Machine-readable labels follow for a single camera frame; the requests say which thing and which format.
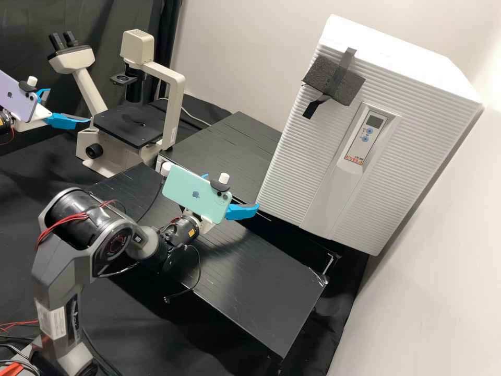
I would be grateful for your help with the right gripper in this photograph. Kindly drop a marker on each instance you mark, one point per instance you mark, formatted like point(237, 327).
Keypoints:
point(207, 228)

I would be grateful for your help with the black platform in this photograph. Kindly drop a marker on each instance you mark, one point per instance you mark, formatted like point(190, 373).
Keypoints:
point(219, 156)
point(297, 244)
point(254, 297)
point(250, 127)

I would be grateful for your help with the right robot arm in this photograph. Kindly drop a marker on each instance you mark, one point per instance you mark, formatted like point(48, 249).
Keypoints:
point(78, 219)

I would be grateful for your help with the wrist camera phone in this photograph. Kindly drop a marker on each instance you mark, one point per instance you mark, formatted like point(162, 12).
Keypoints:
point(15, 98)
point(191, 194)

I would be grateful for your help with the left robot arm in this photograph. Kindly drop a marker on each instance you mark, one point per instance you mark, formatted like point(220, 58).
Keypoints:
point(4, 120)

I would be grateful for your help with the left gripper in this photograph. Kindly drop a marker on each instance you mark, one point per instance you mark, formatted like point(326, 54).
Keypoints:
point(39, 114)

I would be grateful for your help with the cream microscope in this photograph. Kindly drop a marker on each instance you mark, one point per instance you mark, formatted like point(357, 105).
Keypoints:
point(174, 94)

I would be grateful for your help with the incubator door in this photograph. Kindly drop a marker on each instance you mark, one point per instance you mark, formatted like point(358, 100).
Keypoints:
point(313, 164)

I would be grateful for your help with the left wrist camera phone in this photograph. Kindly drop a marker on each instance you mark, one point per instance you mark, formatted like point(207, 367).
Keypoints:
point(15, 98)

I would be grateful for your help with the white incubator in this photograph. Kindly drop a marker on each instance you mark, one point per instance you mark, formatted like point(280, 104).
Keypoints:
point(391, 43)

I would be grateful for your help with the right wrist camera phone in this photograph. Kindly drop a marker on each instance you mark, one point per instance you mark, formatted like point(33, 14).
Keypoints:
point(191, 194)

